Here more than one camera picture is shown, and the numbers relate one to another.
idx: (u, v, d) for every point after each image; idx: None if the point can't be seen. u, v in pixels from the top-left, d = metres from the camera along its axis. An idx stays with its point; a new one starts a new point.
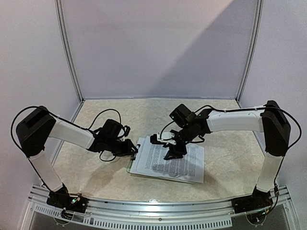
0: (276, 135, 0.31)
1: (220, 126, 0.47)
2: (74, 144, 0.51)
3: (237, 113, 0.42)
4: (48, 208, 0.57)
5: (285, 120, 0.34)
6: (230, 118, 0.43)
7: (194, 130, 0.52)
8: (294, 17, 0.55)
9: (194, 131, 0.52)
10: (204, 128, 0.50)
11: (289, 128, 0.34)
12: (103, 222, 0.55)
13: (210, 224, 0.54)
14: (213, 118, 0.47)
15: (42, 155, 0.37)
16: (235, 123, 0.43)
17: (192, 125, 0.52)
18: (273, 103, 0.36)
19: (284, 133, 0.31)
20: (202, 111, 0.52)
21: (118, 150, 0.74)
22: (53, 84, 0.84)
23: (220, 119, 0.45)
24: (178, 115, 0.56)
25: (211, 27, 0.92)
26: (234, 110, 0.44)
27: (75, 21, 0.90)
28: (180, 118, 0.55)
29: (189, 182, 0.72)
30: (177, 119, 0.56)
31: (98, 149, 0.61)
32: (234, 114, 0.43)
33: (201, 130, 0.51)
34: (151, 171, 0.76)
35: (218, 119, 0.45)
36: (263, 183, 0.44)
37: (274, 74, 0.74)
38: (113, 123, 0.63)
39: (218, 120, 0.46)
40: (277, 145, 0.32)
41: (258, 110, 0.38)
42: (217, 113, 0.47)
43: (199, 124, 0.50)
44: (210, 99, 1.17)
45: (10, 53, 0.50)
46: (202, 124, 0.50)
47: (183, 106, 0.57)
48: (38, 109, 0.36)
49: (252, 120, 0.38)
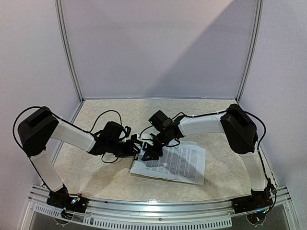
0: (237, 136, 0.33)
1: (189, 131, 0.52)
2: (74, 145, 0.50)
3: (202, 117, 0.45)
4: (47, 208, 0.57)
5: (247, 120, 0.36)
6: (195, 122, 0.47)
7: (169, 134, 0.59)
8: (294, 17, 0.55)
9: (170, 135, 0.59)
10: (177, 133, 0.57)
11: (252, 125, 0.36)
12: (103, 222, 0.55)
13: (210, 224, 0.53)
14: (183, 123, 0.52)
15: (42, 155, 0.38)
16: (200, 127, 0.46)
17: (167, 130, 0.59)
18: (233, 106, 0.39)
19: (244, 133, 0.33)
20: (177, 118, 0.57)
21: (120, 151, 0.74)
22: (53, 84, 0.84)
23: (188, 123, 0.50)
24: (155, 121, 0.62)
25: (211, 27, 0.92)
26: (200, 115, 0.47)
27: (75, 20, 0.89)
28: (158, 123, 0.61)
29: (188, 182, 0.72)
30: (155, 123, 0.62)
31: (99, 152, 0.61)
32: (200, 119, 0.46)
33: (175, 134, 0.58)
34: (151, 171, 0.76)
35: (187, 124, 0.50)
36: (256, 184, 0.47)
37: (275, 74, 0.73)
38: (113, 126, 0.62)
39: (187, 125, 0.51)
40: (240, 144, 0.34)
41: (219, 114, 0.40)
42: (186, 119, 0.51)
43: (172, 130, 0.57)
44: (210, 99, 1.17)
45: (10, 52, 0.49)
46: (175, 129, 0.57)
47: (160, 112, 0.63)
48: (41, 109, 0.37)
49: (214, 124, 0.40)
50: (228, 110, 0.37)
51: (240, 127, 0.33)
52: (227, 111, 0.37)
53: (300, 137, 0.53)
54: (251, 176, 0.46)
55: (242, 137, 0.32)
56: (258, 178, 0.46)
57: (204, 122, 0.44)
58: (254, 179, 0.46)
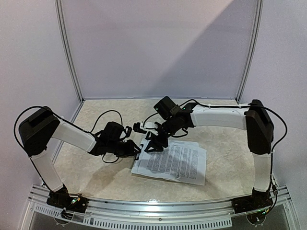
0: (258, 134, 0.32)
1: (202, 121, 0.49)
2: (74, 145, 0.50)
3: (220, 109, 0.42)
4: (47, 208, 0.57)
5: (268, 120, 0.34)
6: (212, 113, 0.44)
7: (178, 122, 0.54)
8: (293, 17, 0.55)
9: (178, 123, 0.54)
10: (187, 121, 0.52)
11: (272, 126, 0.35)
12: (103, 222, 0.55)
13: (210, 224, 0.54)
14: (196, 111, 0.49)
15: (43, 155, 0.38)
16: (216, 119, 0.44)
17: (176, 118, 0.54)
18: (256, 103, 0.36)
19: (265, 133, 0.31)
20: (186, 105, 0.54)
21: (121, 151, 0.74)
22: (53, 84, 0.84)
23: (202, 113, 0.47)
24: (161, 108, 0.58)
25: (211, 27, 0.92)
26: (218, 107, 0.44)
27: (75, 21, 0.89)
28: (164, 110, 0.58)
29: (189, 182, 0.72)
30: (161, 111, 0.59)
31: (99, 152, 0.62)
32: (218, 110, 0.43)
33: (185, 123, 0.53)
34: (152, 172, 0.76)
35: (201, 114, 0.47)
36: (261, 185, 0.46)
37: (274, 74, 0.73)
38: (114, 126, 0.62)
39: (201, 114, 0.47)
40: (258, 143, 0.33)
41: (242, 108, 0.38)
42: (201, 108, 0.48)
43: (183, 118, 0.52)
44: (210, 99, 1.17)
45: (10, 53, 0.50)
46: (185, 117, 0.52)
47: (167, 99, 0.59)
48: (41, 109, 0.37)
49: (235, 118, 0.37)
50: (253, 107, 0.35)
51: (263, 126, 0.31)
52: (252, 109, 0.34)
53: (300, 137, 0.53)
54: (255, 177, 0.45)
55: (264, 136, 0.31)
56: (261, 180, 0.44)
57: (222, 115, 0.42)
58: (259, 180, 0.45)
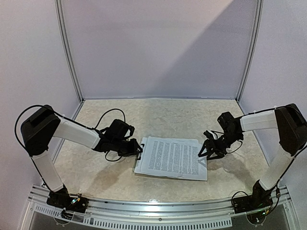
0: (288, 129, 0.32)
1: (249, 126, 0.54)
2: (78, 143, 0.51)
3: (261, 112, 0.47)
4: (48, 208, 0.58)
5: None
6: (255, 117, 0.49)
7: (231, 127, 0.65)
8: (293, 17, 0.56)
9: (231, 130, 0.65)
10: (238, 128, 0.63)
11: None
12: (103, 222, 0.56)
13: (210, 224, 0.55)
14: (244, 119, 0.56)
15: (45, 155, 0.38)
16: (260, 120, 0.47)
17: (230, 125, 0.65)
18: (293, 105, 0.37)
19: (296, 128, 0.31)
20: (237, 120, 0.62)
21: (124, 150, 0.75)
22: (53, 84, 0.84)
23: (249, 118, 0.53)
24: (221, 119, 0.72)
25: (212, 26, 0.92)
26: (261, 110, 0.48)
27: (75, 21, 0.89)
28: (223, 121, 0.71)
29: (193, 179, 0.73)
30: (221, 121, 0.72)
31: (104, 149, 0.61)
32: (259, 113, 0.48)
33: (236, 129, 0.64)
34: (155, 171, 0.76)
35: (247, 119, 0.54)
36: (271, 183, 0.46)
37: (274, 73, 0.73)
38: (120, 124, 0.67)
39: (247, 119, 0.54)
40: (291, 143, 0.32)
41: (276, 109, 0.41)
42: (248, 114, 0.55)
43: (234, 123, 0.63)
44: (210, 99, 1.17)
45: (10, 53, 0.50)
46: (237, 124, 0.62)
47: (228, 112, 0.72)
48: (42, 109, 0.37)
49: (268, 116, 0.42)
50: (285, 108, 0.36)
51: (293, 121, 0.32)
52: (286, 107, 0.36)
53: None
54: (270, 172, 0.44)
55: (291, 130, 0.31)
56: (274, 178, 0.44)
57: (261, 116, 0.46)
58: (272, 178, 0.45)
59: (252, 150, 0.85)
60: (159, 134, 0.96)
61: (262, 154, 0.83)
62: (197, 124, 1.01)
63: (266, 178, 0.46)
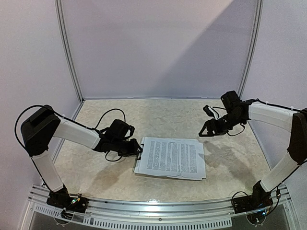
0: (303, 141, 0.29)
1: (256, 118, 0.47)
2: (79, 143, 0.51)
3: (276, 108, 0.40)
4: (48, 208, 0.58)
5: None
6: (267, 111, 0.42)
7: (236, 112, 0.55)
8: (294, 17, 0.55)
9: (236, 115, 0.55)
10: (244, 113, 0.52)
11: None
12: (103, 222, 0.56)
13: (210, 224, 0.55)
14: (253, 108, 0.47)
15: (45, 155, 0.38)
16: (271, 117, 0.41)
17: (235, 109, 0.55)
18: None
19: None
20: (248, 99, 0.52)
21: (124, 150, 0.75)
22: (53, 83, 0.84)
23: (259, 109, 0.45)
24: (226, 99, 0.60)
25: (212, 26, 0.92)
26: (278, 107, 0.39)
27: (74, 20, 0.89)
28: (228, 102, 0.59)
29: (193, 179, 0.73)
30: (225, 102, 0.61)
31: (104, 149, 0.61)
32: (273, 108, 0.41)
33: (241, 115, 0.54)
34: (154, 171, 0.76)
35: (257, 108, 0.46)
36: (271, 183, 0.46)
37: (274, 73, 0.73)
38: (120, 124, 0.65)
39: (256, 109, 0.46)
40: (303, 151, 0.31)
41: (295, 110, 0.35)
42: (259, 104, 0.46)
43: (241, 108, 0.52)
44: (210, 99, 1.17)
45: (10, 53, 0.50)
46: (243, 109, 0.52)
47: (234, 91, 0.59)
48: (42, 109, 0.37)
49: (284, 117, 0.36)
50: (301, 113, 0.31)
51: None
52: (301, 111, 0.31)
53: None
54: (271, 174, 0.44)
55: None
56: (274, 178, 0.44)
57: (276, 115, 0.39)
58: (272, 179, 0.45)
59: (252, 150, 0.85)
60: (159, 134, 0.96)
61: (262, 154, 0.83)
62: (197, 124, 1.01)
63: (267, 179, 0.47)
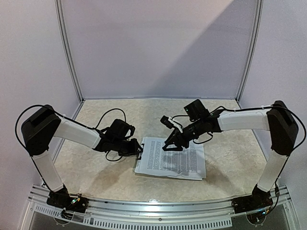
0: (280, 132, 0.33)
1: (229, 126, 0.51)
2: (80, 143, 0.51)
3: (246, 112, 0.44)
4: (48, 208, 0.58)
5: (291, 120, 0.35)
6: (238, 118, 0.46)
7: (205, 127, 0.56)
8: (294, 17, 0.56)
9: (205, 128, 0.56)
10: (215, 127, 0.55)
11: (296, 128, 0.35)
12: (103, 222, 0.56)
13: (210, 224, 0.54)
14: (223, 118, 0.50)
15: (45, 155, 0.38)
16: (245, 121, 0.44)
17: (203, 123, 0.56)
18: (280, 103, 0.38)
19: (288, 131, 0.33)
20: (215, 112, 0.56)
21: (125, 150, 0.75)
22: (53, 83, 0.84)
23: (230, 118, 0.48)
24: (191, 110, 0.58)
25: (212, 26, 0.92)
26: (247, 110, 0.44)
27: (75, 20, 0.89)
28: (194, 112, 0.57)
29: (193, 179, 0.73)
30: (191, 113, 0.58)
31: (104, 149, 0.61)
32: (243, 113, 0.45)
33: (212, 129, 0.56)
34: (154, 171, 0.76)
35: (227, 118, 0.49)
36: (268, 183, 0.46)
37: (274, 73, 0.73)
38: (121, 124, 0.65)
39: (227, 119, 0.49)
40: (281, 142, 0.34)
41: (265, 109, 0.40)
42: (227, 113, 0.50)
43: (210, 123, 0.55)
44: (210, 99, 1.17)
45: (10, 53, 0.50)
46: (213, 124, 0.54)
47: (198, 102, 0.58)
48: (42, 109, 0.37)
49: (259, 118, 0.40)
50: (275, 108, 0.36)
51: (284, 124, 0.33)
52: (274, 108, 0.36)
53: (299, 137, 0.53)
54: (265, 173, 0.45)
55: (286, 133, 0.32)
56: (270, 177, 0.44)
57: (249, 117, 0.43)
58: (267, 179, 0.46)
59: (252, 150, 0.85)
60: (159, 134, 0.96)
61: (262, 154, 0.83)
62: None
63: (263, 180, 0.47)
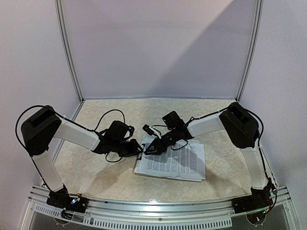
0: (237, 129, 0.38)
1: (198, 132, 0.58)
2: (79, 144, 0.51)
3: (206, 117, 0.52)
4: (48, 208, 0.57)
5: (248, 117, 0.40)
6: (202, 122, 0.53)
7: (180, 135, 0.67)
8: (294, 17, 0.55)
9: (179, 135, 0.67)
10: (187, 135, 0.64)
11: (253, 122, 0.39)
12: (103, 222, 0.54)
13: (210, 224, 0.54)
14: (192, 125, 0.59)
15: (45, 155, 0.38)
16: (207, 124, 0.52)
17: (178, 132, 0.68)
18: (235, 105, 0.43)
19: (242, 127, 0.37)
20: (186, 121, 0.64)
21: (124, 151, 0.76)
22: (53, 84, 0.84)
23: (196, 124, 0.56)
24: (167, 119, 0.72)
25: (212, 26, 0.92)
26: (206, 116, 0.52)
27: (75, 21, 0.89)
28: (170, 121, 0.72)
29: (193, 179, 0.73)
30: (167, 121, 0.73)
31: (104, 151, 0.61)
32: (205, 118, 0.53)
33: (185, 137, 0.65)
34: (154, 171, 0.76)
35: (194, 125, 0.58)
36: (257, 180, 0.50)
37: (274, 73, 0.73)
38: (119, 125, 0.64)
39: (194, 126, 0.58)
40: (238, 137, 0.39)
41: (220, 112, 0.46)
42: (194, 121, 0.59)
43: (183, 132, 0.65)
44: (210, 99, 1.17)
45: (10, 53, 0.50)
46: (185, 132, 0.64)
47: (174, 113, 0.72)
48: (43, 109, 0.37)
49: (216, 120, 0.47)
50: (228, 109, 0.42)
51: (238, 122, 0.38)
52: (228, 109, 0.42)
53: (298, 137, 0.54)
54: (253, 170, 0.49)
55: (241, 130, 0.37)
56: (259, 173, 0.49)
57: (209, 120, 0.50)
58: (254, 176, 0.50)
59: None
60: None
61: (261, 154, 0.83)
62: None
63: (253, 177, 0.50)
